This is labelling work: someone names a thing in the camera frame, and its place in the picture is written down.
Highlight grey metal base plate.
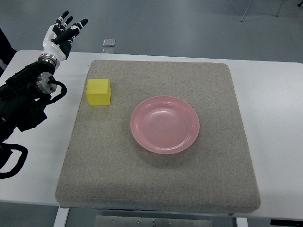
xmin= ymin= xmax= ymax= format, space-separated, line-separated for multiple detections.
xmin=94 ymin=215 xmax=214 ymax=227

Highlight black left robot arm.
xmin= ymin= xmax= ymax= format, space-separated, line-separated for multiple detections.
xmin=0 ymin=53 xmax=67 ymax=142

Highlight small clear floor plate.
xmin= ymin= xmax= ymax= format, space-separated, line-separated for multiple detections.
xmin=103 ymin=39 xmax=116 ymax=47

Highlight pink plate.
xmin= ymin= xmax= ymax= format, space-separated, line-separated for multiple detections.
xmin=130 ymin=96 xmax=200 ymax=155

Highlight white table leg frame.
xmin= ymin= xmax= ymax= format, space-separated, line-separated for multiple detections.
xmin=53 ymin=207 xmax=70 ymax=227

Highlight metal chair legs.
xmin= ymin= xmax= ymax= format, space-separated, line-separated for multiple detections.
xmin=240 ymin=0 xmax=303 ymax=22

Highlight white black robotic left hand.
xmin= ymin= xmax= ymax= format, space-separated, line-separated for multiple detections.
xmin=42 ymin=11 xmax=88 ymax=62

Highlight beige square cushion mat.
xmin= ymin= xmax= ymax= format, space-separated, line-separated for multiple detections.
xmin=55 ymin=60 xmax=260 ymax=214

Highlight yellow cube block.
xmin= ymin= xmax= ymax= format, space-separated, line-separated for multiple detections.
xmin=86 ymin=79 xmax=111 ymax=106

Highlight black sleeved cable loop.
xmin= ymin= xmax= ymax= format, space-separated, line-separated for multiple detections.
xmin=0 ymin=142 xmax=29 ymax=179

